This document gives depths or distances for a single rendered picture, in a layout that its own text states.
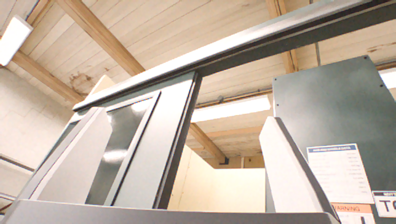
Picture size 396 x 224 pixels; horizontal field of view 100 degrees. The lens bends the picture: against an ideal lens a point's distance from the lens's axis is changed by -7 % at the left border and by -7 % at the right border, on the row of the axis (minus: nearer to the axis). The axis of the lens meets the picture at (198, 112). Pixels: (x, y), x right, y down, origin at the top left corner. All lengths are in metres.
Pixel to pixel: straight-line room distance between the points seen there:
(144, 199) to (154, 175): 0.05
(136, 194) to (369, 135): 0.77
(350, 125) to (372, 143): 0.09
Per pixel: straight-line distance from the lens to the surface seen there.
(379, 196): 0.77
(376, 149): 0.84
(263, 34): 0.48
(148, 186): 0.40
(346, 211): 0.75
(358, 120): 0.89
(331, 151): 0.82
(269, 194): 1.50
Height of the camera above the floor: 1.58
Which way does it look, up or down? 36 degrees up
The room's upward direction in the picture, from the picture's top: 14 degrees clockwise
